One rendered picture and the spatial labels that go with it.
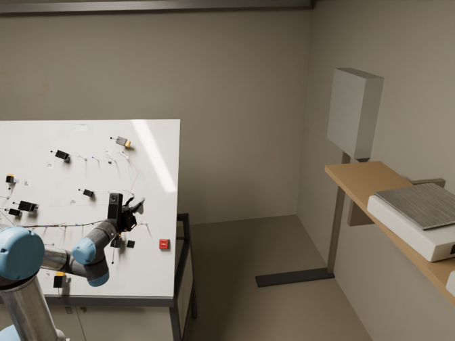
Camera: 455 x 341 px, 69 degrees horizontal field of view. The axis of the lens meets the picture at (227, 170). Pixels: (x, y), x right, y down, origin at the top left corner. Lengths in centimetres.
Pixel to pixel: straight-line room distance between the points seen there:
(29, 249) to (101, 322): 139
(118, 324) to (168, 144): 111
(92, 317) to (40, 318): 120
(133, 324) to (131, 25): 243
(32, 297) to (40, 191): 128
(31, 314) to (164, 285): 100
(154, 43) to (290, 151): 180
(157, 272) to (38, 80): 226
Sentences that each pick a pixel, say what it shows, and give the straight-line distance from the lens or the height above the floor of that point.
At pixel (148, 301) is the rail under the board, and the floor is 84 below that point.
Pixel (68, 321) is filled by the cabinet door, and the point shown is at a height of 62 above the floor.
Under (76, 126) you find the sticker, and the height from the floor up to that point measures 165.
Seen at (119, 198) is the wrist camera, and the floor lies 165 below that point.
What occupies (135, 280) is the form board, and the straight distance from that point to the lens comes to 199.
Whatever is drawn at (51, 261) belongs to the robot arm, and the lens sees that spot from 125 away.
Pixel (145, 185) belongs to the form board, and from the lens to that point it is 199.
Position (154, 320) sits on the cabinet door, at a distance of 216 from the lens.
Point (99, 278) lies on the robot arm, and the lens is 127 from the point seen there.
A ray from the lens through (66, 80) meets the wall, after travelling 349.
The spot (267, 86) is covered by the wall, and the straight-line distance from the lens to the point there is 347.
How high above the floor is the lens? 226
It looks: 26 degrees down
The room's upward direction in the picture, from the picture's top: 1 degrees counter-clockwise
